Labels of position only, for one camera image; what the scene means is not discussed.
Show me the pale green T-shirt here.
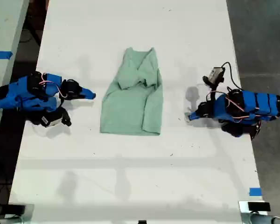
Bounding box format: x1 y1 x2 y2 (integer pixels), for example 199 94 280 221
99 47 163 136

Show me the long blue tape strip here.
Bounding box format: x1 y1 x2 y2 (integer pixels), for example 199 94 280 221
0 51 14 60

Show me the white side table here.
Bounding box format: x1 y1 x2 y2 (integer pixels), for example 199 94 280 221
0 0 30 150

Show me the short blue tape piece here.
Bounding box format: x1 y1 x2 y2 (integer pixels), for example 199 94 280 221
249 187 263 197

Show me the small black box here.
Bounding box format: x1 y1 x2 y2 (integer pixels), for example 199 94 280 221
247 202 271 213
7 203 27 217

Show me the arm red white wire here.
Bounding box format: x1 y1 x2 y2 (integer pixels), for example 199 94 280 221
206 90 263 123
40 73 69 99

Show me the camera black stalk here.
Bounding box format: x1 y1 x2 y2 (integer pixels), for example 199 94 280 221
202 75 219 94
60 106 72 127

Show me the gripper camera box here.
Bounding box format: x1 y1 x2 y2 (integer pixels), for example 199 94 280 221
40 113 64 128
208 67 225 84

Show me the camera black cable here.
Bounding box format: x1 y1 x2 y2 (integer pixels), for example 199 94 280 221
221 62 243 91

